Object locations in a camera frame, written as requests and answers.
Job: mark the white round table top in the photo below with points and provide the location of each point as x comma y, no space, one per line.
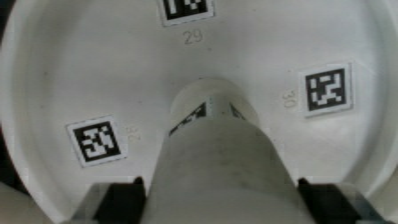
100,56

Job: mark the white cylindrical table leg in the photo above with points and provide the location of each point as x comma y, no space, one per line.
221,181

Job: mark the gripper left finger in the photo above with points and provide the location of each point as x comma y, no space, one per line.
112,204

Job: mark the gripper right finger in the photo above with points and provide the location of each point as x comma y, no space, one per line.
336,203

